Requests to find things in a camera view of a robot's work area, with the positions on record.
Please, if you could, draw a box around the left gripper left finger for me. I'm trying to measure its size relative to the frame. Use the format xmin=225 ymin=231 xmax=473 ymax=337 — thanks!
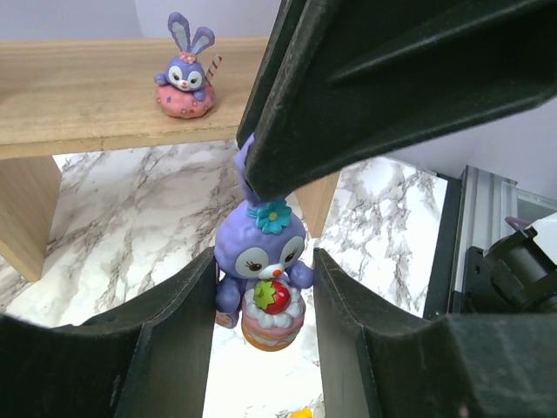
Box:
xmin=1 ymin=249 xmax=217 ymax=417

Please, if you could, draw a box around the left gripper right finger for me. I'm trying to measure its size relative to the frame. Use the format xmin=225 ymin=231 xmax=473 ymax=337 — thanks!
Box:
xmin=313 ymin=249 xmax=556 ymax=417

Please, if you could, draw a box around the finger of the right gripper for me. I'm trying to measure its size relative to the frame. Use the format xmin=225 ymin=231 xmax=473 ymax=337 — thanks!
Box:
xmin=236 ymin=1 xmax=556 ymax=201

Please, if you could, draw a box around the wooden shelf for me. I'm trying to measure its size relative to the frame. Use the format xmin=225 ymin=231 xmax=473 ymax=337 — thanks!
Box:
xmin=0 ymin=37 xmax=343 ymax=283

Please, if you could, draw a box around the bunny holding strawberry cake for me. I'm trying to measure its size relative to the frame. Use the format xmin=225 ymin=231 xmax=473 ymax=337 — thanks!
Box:
xmin=214 ymin=136 xmax=313 ymax=352

